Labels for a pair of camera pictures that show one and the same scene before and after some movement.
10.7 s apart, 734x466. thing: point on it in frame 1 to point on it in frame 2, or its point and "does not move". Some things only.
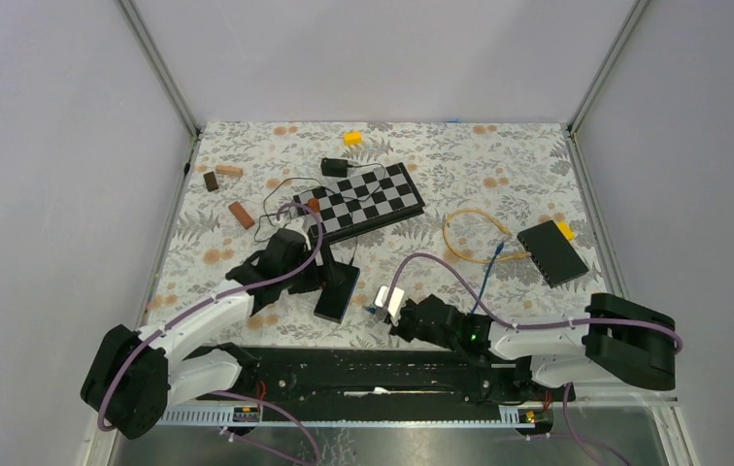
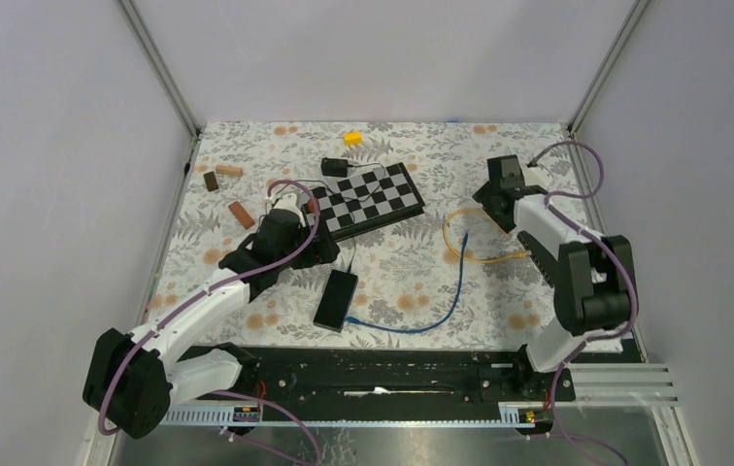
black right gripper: (398, 328) to (485, 195)
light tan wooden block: (229, 170) does not move
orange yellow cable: (504, 228) does not move
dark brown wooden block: (211, 182) does not move
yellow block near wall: (352, 138) does not move
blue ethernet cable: (482, 290) to (441, 319)
